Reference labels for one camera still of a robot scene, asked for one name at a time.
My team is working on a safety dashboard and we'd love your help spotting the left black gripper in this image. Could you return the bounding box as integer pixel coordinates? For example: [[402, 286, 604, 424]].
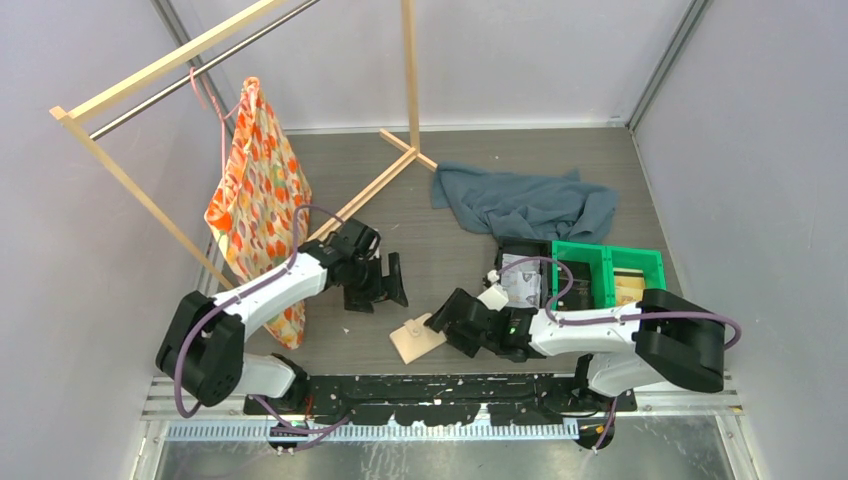
[[345, 251, 406, 313]]

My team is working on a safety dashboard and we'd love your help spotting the beige leather card holder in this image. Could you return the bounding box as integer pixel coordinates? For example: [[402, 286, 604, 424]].
[[389, 313, 447, 365]]

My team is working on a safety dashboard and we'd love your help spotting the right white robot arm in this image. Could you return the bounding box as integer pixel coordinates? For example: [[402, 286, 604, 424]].
[[425, 289, 741, 411]]

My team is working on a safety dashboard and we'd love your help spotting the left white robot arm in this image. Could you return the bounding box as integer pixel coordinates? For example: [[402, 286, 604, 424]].
[[155, 219, 408, 414]]

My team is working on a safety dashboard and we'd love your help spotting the black tray with cards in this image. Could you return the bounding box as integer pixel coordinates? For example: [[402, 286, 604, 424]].
[[495, 237, 552, 310]]

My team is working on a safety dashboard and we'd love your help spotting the orange floral fabric bag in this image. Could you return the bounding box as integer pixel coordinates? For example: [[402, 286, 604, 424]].
[[203, 76, 314, 351]]

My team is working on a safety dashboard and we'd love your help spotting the blue grey cloth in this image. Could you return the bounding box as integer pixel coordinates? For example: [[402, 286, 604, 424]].
[[431, 162, 620, 244]]

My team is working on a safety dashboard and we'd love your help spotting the green plastic bin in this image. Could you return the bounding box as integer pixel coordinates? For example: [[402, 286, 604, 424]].
[[552, 241, 667, 311]]

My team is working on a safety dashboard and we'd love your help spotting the metal hanging rod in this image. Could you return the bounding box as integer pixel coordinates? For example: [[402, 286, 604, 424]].
[[89, 0, 320, 141]]

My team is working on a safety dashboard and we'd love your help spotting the wooden clothes rack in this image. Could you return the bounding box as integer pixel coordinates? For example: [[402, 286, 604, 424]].
[[40, 1, 404, 292]]

